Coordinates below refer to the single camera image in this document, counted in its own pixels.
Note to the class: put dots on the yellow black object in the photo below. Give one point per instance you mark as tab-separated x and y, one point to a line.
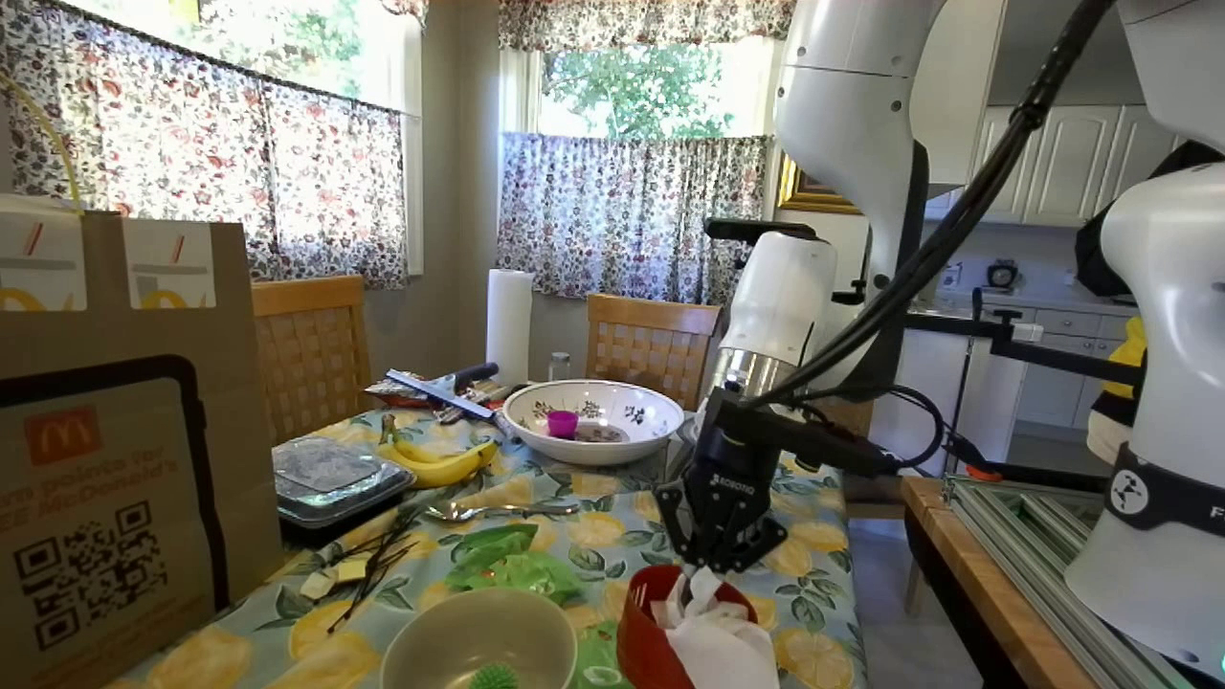
1126	366

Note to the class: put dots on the black camera stand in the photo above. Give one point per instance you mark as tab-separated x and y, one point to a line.
1019	340

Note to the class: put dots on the wooden lattice chair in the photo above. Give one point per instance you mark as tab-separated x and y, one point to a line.
313	357
652	345

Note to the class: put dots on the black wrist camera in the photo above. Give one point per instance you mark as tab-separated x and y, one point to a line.
825	442

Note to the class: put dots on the white paper towel roll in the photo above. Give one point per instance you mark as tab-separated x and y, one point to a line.
511	327

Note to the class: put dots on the large white floral bowl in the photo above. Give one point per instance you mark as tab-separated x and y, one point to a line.
614	426

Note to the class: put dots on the brown paper takeaway bag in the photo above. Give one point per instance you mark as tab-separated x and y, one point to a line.
128	511

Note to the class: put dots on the yellow banana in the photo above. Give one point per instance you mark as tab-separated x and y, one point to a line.
442	465

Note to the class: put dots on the narrow floral curtain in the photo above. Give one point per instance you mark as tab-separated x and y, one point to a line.
614	216

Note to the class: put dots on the black plastic utensil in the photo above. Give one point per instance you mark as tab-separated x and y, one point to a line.
369	577

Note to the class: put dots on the small cream bowl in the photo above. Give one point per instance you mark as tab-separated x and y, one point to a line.
447	639

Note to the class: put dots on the aluminium rail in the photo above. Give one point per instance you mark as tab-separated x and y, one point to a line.
1057	560

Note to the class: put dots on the orange plastic bowl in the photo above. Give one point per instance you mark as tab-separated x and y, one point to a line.
637	639

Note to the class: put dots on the floral curtain valance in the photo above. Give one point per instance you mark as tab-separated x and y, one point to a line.
637	22

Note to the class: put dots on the black round wall dial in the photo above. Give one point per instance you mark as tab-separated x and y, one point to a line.
1005	278

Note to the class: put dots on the gold picture frame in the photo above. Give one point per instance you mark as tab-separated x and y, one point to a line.
817	199

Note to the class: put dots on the small pink cup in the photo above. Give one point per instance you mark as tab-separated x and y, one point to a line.
563	424

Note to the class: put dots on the lemon print tablecloth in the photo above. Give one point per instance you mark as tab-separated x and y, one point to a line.
811	599

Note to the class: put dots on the white wall cabinets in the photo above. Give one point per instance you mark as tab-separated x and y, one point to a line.
1057	165

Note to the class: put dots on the small clear jar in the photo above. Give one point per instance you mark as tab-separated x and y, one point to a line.
561	366

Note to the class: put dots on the green almond snack packet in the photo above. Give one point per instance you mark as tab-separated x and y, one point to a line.
599	657

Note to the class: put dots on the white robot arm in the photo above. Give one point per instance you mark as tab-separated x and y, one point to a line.
1173	385

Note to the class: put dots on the black food container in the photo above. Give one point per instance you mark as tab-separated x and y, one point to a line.
339	484

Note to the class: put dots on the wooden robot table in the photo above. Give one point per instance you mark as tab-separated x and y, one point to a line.
982	586

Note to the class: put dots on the wide floral curtain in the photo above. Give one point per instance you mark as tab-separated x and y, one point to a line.
194	155

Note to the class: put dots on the white tissue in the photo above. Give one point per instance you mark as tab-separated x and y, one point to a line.
712	639

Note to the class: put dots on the white base cabinets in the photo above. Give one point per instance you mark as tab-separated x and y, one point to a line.
1053	385

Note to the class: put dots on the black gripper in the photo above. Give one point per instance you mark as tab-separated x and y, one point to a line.
732	463

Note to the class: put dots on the small green item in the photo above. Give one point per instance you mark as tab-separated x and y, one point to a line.
496	677

